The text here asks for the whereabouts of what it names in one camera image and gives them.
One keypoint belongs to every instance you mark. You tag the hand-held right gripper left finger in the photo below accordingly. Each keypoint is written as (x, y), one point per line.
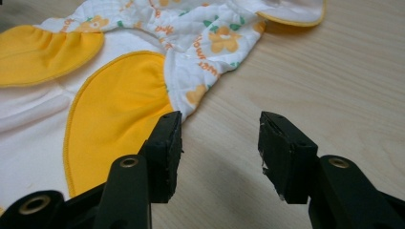
(165, 159)

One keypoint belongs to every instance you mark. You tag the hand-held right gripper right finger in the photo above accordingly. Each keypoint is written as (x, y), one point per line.
(286, 162)

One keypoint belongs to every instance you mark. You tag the white and yellow floral baby garment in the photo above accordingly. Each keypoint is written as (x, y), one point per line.
(117, 105)

